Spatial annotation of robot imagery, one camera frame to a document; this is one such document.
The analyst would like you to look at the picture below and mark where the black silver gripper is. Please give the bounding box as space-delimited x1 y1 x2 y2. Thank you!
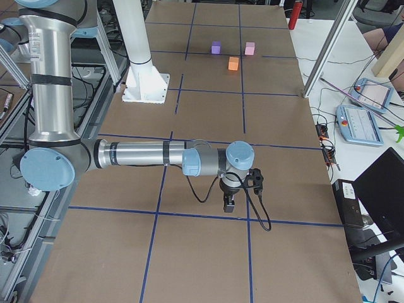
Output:
219 173 247 213

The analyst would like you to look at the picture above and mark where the near blue teach pendant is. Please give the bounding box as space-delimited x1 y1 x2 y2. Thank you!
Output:
336 105 384 146

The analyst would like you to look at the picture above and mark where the green plastic clip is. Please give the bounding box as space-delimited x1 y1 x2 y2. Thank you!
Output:
394 125 404 143

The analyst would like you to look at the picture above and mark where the seated person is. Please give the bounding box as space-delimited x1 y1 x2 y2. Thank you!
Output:
363 22 403 52

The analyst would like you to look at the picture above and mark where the red bottle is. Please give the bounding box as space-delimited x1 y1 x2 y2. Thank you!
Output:
288 0 303 30

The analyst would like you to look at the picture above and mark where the orange black power strip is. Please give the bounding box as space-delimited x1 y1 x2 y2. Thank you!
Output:
315 122 336 167

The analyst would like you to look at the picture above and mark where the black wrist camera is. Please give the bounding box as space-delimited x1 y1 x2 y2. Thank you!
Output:
247 168 264 196

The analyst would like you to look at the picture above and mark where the aluminium frame post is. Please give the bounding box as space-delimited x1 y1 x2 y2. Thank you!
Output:
302 0 357 98

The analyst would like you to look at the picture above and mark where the wooden beam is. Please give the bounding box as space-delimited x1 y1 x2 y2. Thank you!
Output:
372 27 403 78

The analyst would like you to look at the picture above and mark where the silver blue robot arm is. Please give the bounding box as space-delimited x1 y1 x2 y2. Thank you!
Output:
18 1 263 213

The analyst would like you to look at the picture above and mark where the black computer box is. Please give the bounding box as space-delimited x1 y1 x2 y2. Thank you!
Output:
332 179 364 229

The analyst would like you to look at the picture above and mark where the orange foam block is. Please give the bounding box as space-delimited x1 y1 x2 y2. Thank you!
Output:
228 57 239 71

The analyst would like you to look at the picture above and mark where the black monitor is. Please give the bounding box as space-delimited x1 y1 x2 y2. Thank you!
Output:
351 147 403 262

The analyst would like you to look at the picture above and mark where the pink foam block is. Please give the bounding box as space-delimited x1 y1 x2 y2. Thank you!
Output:
244 42 256 56

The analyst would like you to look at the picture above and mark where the far blue teach pendant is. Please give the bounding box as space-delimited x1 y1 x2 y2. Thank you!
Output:
349 78 393 114

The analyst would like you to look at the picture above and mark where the purple foam block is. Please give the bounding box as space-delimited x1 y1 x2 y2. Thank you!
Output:
211 41 222 54

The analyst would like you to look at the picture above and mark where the blue teach pendant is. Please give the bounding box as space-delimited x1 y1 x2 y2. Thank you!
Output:
349 78 393 114
336 105 384 146

